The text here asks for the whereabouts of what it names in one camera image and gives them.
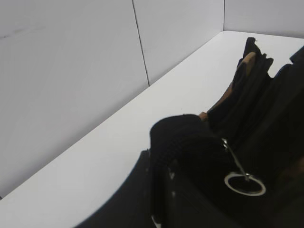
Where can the black canvas tote bag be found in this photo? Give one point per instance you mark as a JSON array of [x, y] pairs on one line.
[[262, 119]]

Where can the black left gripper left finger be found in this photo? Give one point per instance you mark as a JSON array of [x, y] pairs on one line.
[[129, 206]]

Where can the silver zipper pull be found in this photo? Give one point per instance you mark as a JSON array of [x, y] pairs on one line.
[[242, 174]]

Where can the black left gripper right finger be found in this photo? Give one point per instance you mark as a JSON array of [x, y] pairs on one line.
[[188, 165]]

